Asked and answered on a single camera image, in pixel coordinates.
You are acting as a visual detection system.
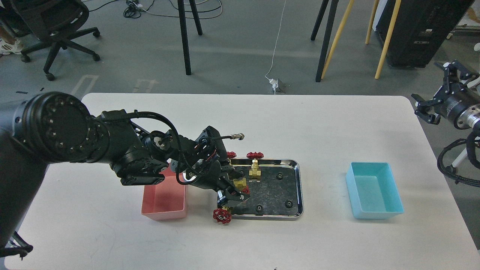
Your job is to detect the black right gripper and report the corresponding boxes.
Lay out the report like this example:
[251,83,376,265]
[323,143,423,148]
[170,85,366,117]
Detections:
[411,60,480,130]

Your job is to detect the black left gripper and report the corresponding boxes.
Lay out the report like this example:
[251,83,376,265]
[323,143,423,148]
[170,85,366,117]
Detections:
[184,160,250,208]

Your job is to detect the brass valve red wheel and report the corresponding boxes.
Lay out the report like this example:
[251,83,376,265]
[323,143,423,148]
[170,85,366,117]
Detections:
[233,177,250,194]

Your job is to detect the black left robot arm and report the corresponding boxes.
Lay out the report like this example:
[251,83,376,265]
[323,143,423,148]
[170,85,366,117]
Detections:
[0,92,250,258]

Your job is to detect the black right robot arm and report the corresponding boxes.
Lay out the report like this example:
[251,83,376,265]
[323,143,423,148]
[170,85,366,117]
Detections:
[411,60,480,187]

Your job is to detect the brass valve top middle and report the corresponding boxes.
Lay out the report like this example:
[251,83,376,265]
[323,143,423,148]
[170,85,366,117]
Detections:
[246,152,264,182]

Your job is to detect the brass valve top left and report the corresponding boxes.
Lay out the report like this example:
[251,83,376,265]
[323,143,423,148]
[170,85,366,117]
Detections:
[227,151,237,159]

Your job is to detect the brass valve bottom left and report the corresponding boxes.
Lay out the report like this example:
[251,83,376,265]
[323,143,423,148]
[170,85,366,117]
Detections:
[213,206,234,224]

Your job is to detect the pink plastic box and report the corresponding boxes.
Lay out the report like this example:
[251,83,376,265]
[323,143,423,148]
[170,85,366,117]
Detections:
[141,167,187,221]

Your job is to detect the black cabinet box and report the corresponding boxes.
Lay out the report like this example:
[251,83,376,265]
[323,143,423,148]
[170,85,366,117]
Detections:
[386,0,474,68]

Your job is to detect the light blue plastic box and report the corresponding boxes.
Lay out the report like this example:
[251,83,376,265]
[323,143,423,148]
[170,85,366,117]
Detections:
[346,162,404,219]

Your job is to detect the shiny metal tray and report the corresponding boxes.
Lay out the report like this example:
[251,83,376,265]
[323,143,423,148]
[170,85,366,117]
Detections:
[231,158,305,220]

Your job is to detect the white floor power plug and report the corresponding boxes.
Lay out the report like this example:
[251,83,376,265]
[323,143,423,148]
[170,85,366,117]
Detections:
[269,78,286,95]

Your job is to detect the yellow wooden easel legs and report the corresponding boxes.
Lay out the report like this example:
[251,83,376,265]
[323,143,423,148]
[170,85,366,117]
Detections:
[322,0,402,80]

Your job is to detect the black tripod leg right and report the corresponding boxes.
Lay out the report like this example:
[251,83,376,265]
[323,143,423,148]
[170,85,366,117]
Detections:
[310,0,338,83]

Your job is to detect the black tripod stand left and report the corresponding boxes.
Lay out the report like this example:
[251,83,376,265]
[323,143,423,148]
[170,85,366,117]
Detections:
[178,0,203,75]

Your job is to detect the black office chair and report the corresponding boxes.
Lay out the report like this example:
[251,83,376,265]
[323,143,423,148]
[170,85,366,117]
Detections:
[10,0,101,81]

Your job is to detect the white sneaker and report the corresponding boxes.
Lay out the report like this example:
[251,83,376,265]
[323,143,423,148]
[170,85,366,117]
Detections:
[0,39,24,55]

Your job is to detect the white cable on floor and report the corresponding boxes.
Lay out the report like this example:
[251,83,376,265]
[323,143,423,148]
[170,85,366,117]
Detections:
[265,0,287,81]

